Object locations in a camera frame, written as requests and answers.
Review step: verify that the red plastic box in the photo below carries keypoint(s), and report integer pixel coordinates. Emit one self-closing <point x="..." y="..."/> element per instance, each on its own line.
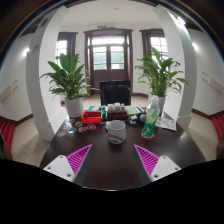
<point x="91" y="117"/>

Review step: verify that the bright wall lamp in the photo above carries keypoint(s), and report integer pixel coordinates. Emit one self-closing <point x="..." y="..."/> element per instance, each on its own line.
<point x="26" y="51"/>

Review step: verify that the white and brown mug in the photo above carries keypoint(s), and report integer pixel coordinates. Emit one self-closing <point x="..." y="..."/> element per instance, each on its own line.
<point x="116" y="131"/>

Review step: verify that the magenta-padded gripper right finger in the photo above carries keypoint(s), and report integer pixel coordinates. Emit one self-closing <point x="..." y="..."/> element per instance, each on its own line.
<point x="148" y="160"/>

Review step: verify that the broad-leaved plant in white pot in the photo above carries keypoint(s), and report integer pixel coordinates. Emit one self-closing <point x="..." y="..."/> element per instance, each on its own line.
<point x="160" y="73"/>
<point x="75" y="106"/>

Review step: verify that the black office chair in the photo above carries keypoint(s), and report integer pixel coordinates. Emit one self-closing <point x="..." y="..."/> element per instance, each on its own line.
<point x="115" y="94"/>

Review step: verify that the brown-framed window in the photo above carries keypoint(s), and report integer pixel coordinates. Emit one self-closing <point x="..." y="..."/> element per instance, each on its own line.
<point x="63" y="48"/>
<point x="158" y="43"/>

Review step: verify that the brown wooden double door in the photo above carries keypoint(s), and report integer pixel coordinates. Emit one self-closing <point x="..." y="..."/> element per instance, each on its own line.
<point x="108" y="73"/>

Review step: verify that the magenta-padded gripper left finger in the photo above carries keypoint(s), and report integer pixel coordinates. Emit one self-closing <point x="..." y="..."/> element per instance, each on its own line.
<point x="78" y="160"/>

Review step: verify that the flat round red coaster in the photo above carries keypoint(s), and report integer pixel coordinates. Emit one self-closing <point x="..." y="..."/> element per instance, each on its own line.
<point x="144" y="138"/>

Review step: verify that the clear green-labelled drink bottle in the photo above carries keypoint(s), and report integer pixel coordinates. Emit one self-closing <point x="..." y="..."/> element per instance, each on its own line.
<point x="150" y="121"/>

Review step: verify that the dark box of white items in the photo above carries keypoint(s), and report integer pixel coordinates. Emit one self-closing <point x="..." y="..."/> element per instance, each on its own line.
<point x="116" y="114"/>

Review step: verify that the green exit sign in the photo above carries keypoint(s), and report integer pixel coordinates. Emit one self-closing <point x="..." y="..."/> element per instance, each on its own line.
<point x="102" y="26"/>

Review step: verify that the grey ball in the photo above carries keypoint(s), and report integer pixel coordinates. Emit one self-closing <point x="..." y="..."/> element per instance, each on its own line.
<point x="142" y="117"/>

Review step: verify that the white printed leaflet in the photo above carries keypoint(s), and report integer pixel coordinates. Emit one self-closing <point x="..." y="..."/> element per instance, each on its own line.
<point x="166" y="124"/>

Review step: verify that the white wall radiator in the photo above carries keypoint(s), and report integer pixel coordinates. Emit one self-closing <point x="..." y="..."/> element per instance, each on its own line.
<point x="213" y="82"/>
<point x="8" y="89"/>

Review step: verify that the small round printed badge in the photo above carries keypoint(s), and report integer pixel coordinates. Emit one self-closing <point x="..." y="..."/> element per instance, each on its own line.
<point x="91" y="127"/>
<point x="79" y="123"/>
<point x="71" y="130"/>
<point x="82" y="129"/>

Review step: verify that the flat green box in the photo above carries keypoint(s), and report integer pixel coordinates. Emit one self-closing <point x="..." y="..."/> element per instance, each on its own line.
<point x="95" y="108"/>

